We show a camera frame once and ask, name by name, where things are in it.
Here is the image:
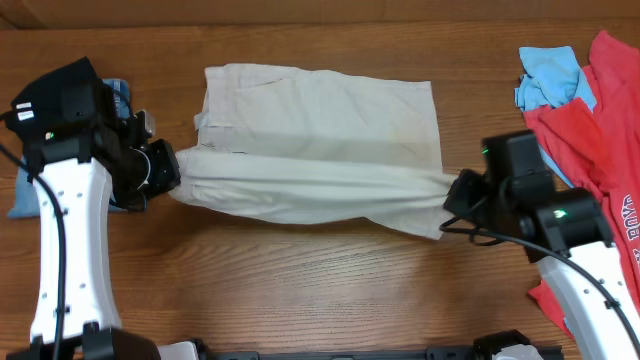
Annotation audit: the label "beige cotton shorts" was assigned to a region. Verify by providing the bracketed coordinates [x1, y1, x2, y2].
[172, 64, 453, 240]

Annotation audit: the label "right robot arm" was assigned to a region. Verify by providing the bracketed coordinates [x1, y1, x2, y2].
[440, 130, 639, 359]

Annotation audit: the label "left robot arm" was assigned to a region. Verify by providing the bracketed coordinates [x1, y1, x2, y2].
[6, 75, 180, 359]

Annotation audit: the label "black folded garment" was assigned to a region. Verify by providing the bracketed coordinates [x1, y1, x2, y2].
[4, 57, 116, 142]

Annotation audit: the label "folded blue jeans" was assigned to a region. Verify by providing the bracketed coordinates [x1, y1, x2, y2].
[7, 78, 131, 219]

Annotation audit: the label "red t-shirt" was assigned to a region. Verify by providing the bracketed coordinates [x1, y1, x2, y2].
[522, 29, 640, 336]

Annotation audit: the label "light blue t-shirt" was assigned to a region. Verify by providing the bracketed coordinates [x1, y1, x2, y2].
[514, 45, 598, 189]

